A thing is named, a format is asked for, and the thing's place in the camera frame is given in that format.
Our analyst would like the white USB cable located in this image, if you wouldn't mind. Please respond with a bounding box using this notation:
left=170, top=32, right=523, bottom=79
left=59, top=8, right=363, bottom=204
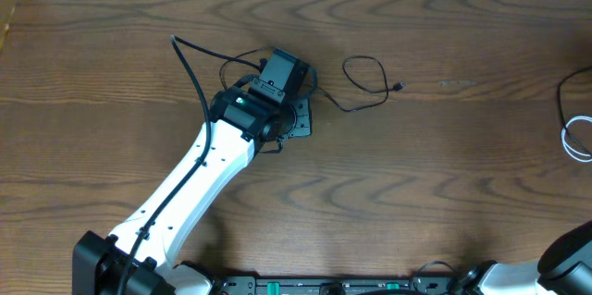
left=560, top=115, right=592, bottom=164

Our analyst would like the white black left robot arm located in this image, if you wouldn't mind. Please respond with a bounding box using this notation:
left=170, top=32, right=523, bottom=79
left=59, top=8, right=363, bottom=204
left=72, top=49, right=318, bottom=294

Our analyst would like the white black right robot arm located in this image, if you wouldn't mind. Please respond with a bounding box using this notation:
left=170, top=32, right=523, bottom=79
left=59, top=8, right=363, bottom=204
left=450, top=222, right=591, bottom=295

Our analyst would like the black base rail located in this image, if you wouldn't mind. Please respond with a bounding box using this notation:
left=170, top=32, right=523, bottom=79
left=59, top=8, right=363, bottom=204
left=170, top=262, right=463, bottom=295

